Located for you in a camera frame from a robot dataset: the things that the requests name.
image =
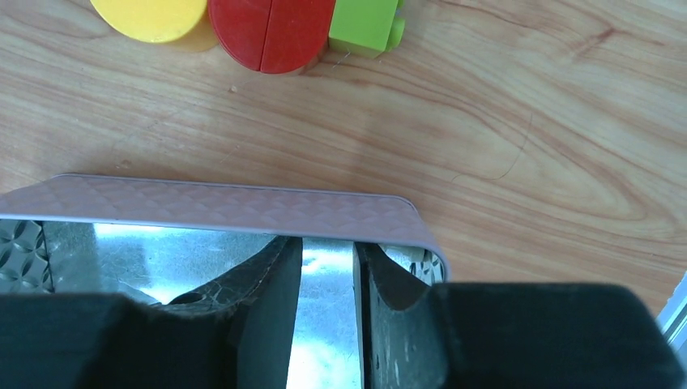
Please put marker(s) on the red rounded block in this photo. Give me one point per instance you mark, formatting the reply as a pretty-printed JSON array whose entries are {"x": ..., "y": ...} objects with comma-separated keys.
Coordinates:
[{"x": 272, "y": 37}]

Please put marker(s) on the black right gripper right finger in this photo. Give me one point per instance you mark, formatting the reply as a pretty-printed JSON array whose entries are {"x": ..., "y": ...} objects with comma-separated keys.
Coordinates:
[{"x": 504, "y": 335}]

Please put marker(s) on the yellow no-entry sign block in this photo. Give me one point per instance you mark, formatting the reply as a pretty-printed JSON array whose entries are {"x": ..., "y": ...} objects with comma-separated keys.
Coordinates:
[{"x": 181, "y": 24}]

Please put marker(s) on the green duplo brick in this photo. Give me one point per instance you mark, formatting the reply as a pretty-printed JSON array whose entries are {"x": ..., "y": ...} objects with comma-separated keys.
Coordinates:
[{"x": 366, "y": 28}]

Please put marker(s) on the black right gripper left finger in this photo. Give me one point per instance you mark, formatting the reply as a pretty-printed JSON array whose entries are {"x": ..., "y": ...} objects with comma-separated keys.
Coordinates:
[{"x": 233, "y": 332}]

